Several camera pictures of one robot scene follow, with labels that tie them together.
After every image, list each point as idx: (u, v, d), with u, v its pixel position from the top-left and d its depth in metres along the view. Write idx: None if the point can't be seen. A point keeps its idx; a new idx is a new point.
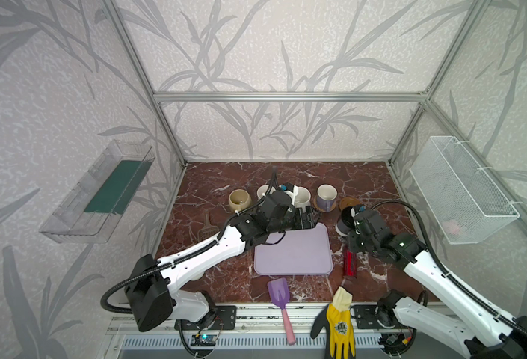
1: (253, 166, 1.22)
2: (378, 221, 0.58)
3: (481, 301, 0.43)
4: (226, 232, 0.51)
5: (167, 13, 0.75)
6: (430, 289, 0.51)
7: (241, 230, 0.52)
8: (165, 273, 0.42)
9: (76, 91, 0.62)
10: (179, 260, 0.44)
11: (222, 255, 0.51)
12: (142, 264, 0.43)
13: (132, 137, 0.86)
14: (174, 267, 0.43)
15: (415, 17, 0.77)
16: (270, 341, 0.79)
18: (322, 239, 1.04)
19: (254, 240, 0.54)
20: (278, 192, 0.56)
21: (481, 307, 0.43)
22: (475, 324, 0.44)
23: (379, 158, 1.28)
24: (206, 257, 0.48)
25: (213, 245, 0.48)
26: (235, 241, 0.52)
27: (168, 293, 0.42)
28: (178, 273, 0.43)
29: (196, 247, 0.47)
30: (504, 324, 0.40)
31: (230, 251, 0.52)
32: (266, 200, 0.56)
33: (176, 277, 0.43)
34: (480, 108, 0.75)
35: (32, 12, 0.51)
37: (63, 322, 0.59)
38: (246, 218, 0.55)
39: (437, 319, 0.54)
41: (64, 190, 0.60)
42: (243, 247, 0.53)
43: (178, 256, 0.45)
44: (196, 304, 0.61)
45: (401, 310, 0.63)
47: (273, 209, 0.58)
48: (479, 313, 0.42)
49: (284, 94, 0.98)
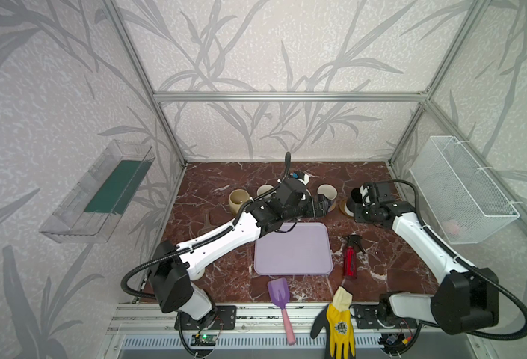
1: (253, 166, 1.22)
2: (385, 188, 0.67)
3: (445, 246, 0.48)
4: (242, 218, 0.51)
5: (167, 13, 0.75)
6: (408, 239, 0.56)
7: (256, 216, 0.52)
8: (185, 257, 0.43)
9: (76, 91, 0.62)
10: (197, 245, 0.45)
11: (238, 240, 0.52)
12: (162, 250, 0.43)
13: (132, 137, 0.86)
14: (193, 251, 0.44)
15: (415, 17, 0.77)
16: (270, 341, 0.79)
18: (322, 240, 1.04)
19: (270, 226, 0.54)
20: (294, 179, 0.55)
21: (444, 251, 0.47)
22: (435, 265, 0.48)
23: (379, 158, 1.28)
24: (223, 243, 0.49)
25: (229, 229, 0.49)
26: (251, 227, 0.52)
27: (188, 277, 0.44)
28: (197, 257, 0.44)
29: (212, 232, 0.48)
30: (460, 265, 0.44)
31: (246, 237, 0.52)
32: (282, 187, 0.56)
33: (195, 262, 0.44)
34: (480, 108, 0.75)
35: (31, 12, 0.51)
37: (63, 322, 0.59)
38: (261, 204, 0.55)
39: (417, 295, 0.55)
41: (64, 190, 0.60)
42: (259, 233, 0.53)
43: (196, 241, 0.46)
44: (202, 301, 0.63)
45: (395, 295, 0.64)
47: (289, 196, 0.58)
48: (442, 256, 0.46)
49: (284, 94, 0.98)
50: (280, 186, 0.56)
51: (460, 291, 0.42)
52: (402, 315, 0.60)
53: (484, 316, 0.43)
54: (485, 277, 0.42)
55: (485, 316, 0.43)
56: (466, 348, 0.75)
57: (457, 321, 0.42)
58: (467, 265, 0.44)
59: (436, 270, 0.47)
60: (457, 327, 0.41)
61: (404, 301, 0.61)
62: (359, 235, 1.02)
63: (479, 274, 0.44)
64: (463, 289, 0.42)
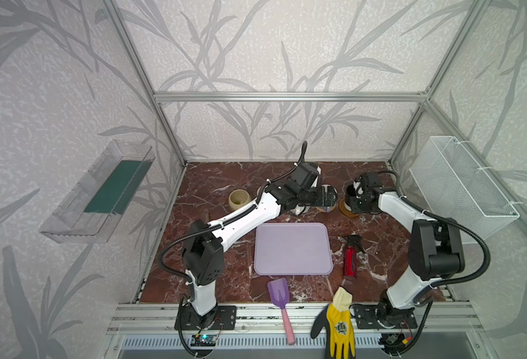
1: (253, 166, 1.22)
2: (374, 176, 0.77)
3: (414, 205, 0.57)
4: (262, 198, 0.55)
5: (167, 13, 0.75)
6: (388, 210, 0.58)
7: (276, 195, 0.56)
8: (217, 233, 0.46)
9: (76, 91, 0.62)
10: (227, 221, 0.49)
11: (259, 219, 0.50)
12: (195, 226, 0.48)
13: (132, 137, 0.86)
14: (223, 228, 0.48)
15: (415, 17, 0.77)
16: (270, 341, 0.79)
18: (321, 240, 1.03)
19: (288, 205, 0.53)
20: (309, 164, 0.60)
21: (415, 209, 0.55)
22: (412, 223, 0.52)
23: (379, 158, 1.28)
24: (247, 220, 0.52)
25: (253, 209, 0.53)
26: (273, 206, 0.56)
27: (222, 251, 0.48)
28: (228, 232, 0.48)
29: (238, 211, 0.51)
30: (428, 216, 0.50)
31: (267, 216, 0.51)
32: (297, 170, 0.62)
33: (227, 238, 0.48)
34: (480, 108, 0.75)
35: (32, 11, 0.51)
37: (63, 322, 0.59)
38: (278, 185, 0.59)
39: (406, 277, 0.59)
41: (64, 190, 0.60)
42: (279, 211, 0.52)
43: (226, 218, 0.50)
44: (209, 298, 0.64)
45: (391, 289, 0.66)
47: (306, 176, 0.63)
48: (413, 212, 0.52)
49: (284, 94, 0.98)
50: (296, 168, 0.62)
51: (425, 232, 0.49)
52: (399, 303, 0.66)
53: (449, 259, 0.49)
54: (443, 220, 0.53)
55: (451, 259, 0.49)
56: (466, 348, 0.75)
57: (426, 262, 0.49)
58: (433, 215, 0.52)
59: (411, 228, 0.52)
60: (425, 271, 0.51)
61: (398, 286, 0.63)
62: (359, 235, 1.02)
63: (444, 220, 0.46)
64: (427, 232, 0.49)
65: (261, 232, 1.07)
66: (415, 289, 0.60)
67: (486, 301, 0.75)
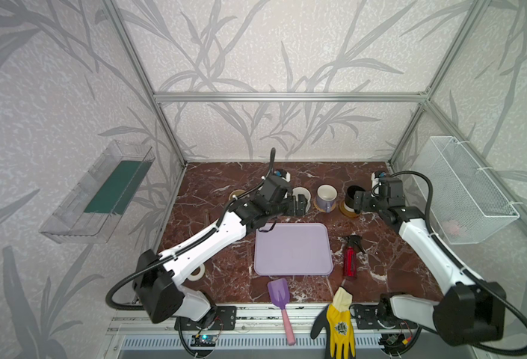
1: (254, 166, 1.22)
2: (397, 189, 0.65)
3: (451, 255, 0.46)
4: (225, 218, 0.50)
5: (167, 13, 0.75)
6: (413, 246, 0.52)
7: (241, 214, 0.51)
8: (168, 265, 0.41)
9: (76, 91, 0.62)
10: (181, 251, 0.44)
11: (224, 241, 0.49)
12: (144, 259, 0.44)
13: (132, 137, 0.86)
14: (176, 259, 0.43)
15: (415, 17, 0.77)
16: (270, 341, 0.79)
18: (322, 241, 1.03)
19: (255, 222, 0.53)
20: (277, 176, 0.55)
21: (449, 259, 0.46)
22: (440, 273, 0.46)
23: (379, 158, 1.28)
24: (208, 245, 0.47)
25: (213, 231, 0.48)
26: (236, 226, 0.51)
27: (174, 286, 0.42)
28: (181, 264, 0.42)
29: (196, 235, 0.46)
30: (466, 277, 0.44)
31: (231, 237, 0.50)
32: (265, 183, 0.57)
33: (179, 270, 0.43)
34: (479, 108, 0.75)
35: (32, 12, 0.51)
37: (62, 322, 0.59)
38: (244, 202, 0.54)
39: (419, 299, 0.54)
41: (64, 191, 0.60)
42: (244, 231, 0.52)
43: (180, 247, 0.44)
44: (199, 302, 0.62)
45: (395, 296, 0.65)
47: (274, 191, 0.58)
48: (447, 265, 0.45)
49: (284, 94, 0.98)
50: (264, 182, 0.57)
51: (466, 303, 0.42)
52: (403, 313, 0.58)
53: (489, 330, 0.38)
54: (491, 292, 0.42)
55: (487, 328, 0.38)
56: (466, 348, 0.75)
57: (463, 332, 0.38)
58: (475, 278, 0.45)
59: (439, 280, 0.46)
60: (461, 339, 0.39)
61: (404, 301, 0.60)
62: (359, 235, 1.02)
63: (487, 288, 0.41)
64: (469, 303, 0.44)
65: (262, 232, 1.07)
66: (425, 320, 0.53)
67: None
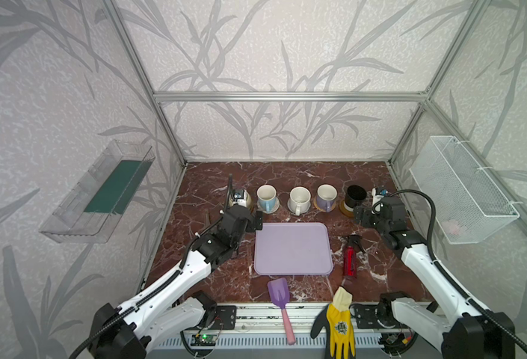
1: (254, 166, 1.22)
2: (400, 212, 0.63)
3: (457, 285, 0.46)
4: (189, 259, 0.50)
5: (167, 13, 0.75)
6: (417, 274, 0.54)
7: (206, 251, 0.52)
8: (129, 318, 0.40)
9: (76, 91, 0.62)
10: (142, 301, 0.42)
11: (189, 282, 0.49)
12: (102, 315, 0.41)
13: (132, 137, 0.86)
14: (137, 310, 0.41)
15: (415, 17, 0.77)
16: (270, 341, 0.79)
18: (323, 240, 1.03)
19: (220, 258, 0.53)
20: (237, 206, 0.56)
21: (455, 290, 0.45)
22: (447, 304, 0.45)
23: (379, 158, 1.28)
24: (171, 289, 0.46)
25: (176, 274, 0.47)
26: (199, 265, 0.51)
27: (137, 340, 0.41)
28: (143, 314, 0.41)
29: (158, 281, 0.46)
30: (472, 307, 0.42)
31: (196, 277, 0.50)
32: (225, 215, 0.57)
33: (143, 320, 0.42)
34: (480, 108, 0.75)
35: (31, 11, 0.51)
37: (63, 322, 0.59)
38: (208, 238, 0.55)
39: (427, 315, 0.53)
41: (64, 190, 0.60)
42: (210, 268, 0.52)
43: (141, 297, 0.43)
44: (185, 318, 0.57)
45: (397, 301, 0.64)
47: (233, 224, 0.58)
48: (452, 295, 0.44)
49: (284, 94, 0.98)
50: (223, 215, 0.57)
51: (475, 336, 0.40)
52: (402, 320, 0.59)
53: None
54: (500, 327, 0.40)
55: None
56: None
57: None
58: (481, 309, 0.43)
59: (447, 310, 0.45)
60: None
61: (407, 310, 0.60)
62: (359, 235, 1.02)
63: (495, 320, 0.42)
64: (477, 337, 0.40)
65: (262, 232, 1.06)
66: (426, 335, 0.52)
67: (484, 301, 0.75)
